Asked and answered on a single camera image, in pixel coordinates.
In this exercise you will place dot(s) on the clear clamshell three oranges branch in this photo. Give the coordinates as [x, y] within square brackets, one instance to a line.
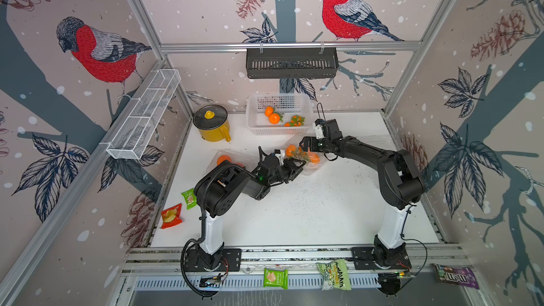
[309, 168]

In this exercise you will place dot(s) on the green snack packet on table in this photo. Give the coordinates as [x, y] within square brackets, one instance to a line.
[190, 199]

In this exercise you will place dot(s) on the orange large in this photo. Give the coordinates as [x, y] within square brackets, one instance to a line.
[223, 158]

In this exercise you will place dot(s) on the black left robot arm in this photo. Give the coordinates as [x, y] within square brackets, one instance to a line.
[217, 192]

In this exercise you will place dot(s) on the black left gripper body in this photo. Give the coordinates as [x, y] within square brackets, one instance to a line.
[284, 173]

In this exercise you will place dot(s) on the white wire wall shelf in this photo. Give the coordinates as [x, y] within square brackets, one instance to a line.
[131, 141]

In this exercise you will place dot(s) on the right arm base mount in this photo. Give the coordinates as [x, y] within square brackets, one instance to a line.
[378, 258]

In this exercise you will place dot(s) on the white plastic basket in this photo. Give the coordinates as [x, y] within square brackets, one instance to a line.
[287, 103]

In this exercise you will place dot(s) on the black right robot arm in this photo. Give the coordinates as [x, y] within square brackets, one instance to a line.
[399, 180]

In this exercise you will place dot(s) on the green snack packet large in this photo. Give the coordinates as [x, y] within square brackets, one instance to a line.
[335, 275]

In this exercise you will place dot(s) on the yellow pot with lid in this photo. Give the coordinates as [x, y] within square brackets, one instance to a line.
[212, 123]

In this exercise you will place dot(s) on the orange red snack packet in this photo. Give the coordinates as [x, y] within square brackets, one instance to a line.
[171, 216]

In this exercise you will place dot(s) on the clear clamshell four oranges branch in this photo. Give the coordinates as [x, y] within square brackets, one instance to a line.
[380, 141]

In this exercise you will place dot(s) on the clear clamshell oranges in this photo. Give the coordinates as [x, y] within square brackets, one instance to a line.
[242, 160]

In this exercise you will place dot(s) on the black hanging wire shelf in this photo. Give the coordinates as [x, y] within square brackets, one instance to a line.
[291, 63]

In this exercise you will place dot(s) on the orange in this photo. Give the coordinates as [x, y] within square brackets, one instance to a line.
[313, 157]
[291, 150]

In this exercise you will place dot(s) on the purple candy packet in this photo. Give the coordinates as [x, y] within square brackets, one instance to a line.
[461, 276]

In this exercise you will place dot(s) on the green snack packet small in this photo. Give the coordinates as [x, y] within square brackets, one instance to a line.
[275, 279]

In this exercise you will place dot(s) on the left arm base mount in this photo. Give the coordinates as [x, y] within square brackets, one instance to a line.
[196, 260]

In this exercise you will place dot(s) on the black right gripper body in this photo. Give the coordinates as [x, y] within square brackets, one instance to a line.
[324, 144]

